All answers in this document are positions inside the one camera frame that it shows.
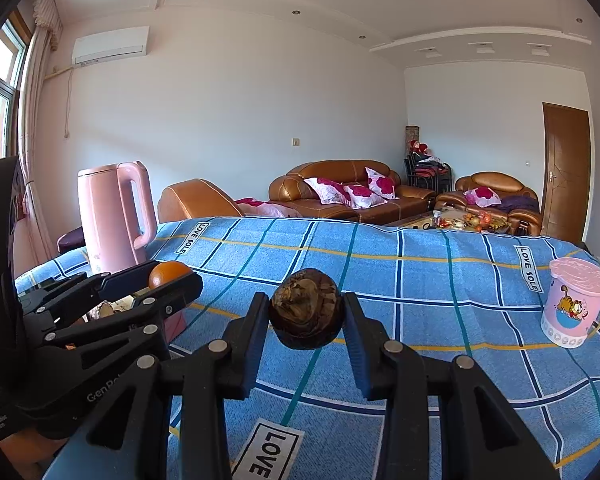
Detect white air conditioner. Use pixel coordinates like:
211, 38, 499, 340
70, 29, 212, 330
72, 27, 150, 66

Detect pink electric kettle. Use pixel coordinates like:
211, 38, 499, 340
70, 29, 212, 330
76, 161, 158, 276

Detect stacked dark chairs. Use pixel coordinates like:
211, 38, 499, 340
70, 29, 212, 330
404, 152, 453, 195

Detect pink cartoon cat cup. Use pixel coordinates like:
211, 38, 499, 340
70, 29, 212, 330
540, 258, 600, 350

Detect window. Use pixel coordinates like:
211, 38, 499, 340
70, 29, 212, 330
0, 10, 31, 161

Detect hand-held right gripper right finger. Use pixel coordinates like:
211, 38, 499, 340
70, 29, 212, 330
342, 291, 561, 480

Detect pink tin box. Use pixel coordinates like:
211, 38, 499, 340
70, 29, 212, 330
82, 292, 187, 346

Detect purple blanket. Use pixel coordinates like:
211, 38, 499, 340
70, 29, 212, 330
500, 195, 540, 213

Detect brown white snack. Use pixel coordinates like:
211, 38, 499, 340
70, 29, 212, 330
86, 300, 115, 321

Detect white air conditioner hose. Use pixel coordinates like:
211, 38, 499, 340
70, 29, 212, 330
42, 65, 76, 138

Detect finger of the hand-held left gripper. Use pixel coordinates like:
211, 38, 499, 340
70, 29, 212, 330
17, 260, 156, 322
42, 272, 204, 361

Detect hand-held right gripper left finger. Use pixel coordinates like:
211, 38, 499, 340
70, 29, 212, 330
77, 291, 271, 480

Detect brown chocolate ball pastry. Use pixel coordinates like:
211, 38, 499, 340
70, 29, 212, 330
268, 268, 342, 350

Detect cluttered coffee table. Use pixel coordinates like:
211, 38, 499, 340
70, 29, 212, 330
385, 208, 513, 235

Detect brown leather armchair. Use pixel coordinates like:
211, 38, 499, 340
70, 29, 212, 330
434, 171, 543, 236

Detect dark round stool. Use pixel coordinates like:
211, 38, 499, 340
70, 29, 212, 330
57, 225, 88, 255

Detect white pillow magenta flowers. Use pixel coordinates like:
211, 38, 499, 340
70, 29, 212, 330
365, 166, 402, 200
303, 176, 353, 207
462, 186, 502, 207
343, 184, 388, 209

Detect brown leather chaise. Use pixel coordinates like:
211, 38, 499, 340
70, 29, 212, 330
157, 178, 244, 222

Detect brown leather sofa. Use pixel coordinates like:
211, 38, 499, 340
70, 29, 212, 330
268, 160, 437, 223

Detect brown wooden door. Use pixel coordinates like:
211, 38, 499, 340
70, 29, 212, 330
540, 102, 592, 243

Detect blue checked tablecloth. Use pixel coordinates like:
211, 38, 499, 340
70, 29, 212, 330
12, 216, 600, 480

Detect pink curtain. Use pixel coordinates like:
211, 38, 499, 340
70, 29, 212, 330
12, 0, 63, 281

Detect orange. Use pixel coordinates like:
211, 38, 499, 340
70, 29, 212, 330
148, 261, 193, 290

